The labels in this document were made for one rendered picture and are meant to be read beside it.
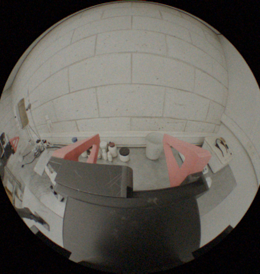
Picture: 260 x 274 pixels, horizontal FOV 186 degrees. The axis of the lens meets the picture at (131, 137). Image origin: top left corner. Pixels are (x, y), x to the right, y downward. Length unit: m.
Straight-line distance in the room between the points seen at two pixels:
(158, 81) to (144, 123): 0.32
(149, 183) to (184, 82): 0.68
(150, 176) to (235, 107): 1.04
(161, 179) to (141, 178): 0.12
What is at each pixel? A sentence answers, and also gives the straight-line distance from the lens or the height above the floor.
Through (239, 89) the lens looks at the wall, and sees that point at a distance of 1.11.
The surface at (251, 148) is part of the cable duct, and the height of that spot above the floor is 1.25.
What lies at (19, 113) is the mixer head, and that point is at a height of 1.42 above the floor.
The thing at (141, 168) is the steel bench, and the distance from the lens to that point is 0.58.
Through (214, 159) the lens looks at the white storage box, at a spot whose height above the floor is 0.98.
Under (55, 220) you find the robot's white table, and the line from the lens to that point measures 0.67.
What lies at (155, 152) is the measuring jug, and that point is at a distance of 0.57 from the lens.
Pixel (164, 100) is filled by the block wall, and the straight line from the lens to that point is 0.63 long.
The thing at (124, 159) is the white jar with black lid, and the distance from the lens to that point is 0.59.
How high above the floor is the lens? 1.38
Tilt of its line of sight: 36 degrees down
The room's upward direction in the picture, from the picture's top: straight up
